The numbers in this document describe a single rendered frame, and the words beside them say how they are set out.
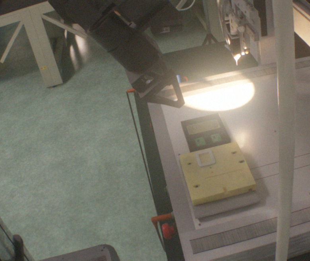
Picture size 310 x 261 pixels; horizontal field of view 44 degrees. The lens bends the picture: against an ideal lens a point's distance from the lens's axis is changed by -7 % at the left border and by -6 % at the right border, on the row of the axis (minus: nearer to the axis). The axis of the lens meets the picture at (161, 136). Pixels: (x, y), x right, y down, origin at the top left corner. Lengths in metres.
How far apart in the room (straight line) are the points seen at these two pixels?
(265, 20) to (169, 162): 0.47
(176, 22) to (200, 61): 1.09
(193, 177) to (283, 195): 0.38
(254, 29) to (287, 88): 0.56
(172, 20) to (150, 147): 0.74
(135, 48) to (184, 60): 1.13
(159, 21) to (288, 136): 0.27
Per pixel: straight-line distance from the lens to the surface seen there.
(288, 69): 0.53
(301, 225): 0.96
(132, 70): 0.69
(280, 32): 0.50
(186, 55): 1.82
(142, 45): 0.66
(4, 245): 1.28
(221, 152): 1.07
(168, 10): 0.66
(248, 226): 0.95
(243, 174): 1.01
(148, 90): 0.66
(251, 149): 1.13
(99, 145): 2.64
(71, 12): 0.62
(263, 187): 1.03
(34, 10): 3.14
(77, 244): 2.14
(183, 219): 0.98
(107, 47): 0.66
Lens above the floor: 1.62
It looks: 39 degrees down
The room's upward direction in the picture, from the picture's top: 12 degrees counter-clockwise
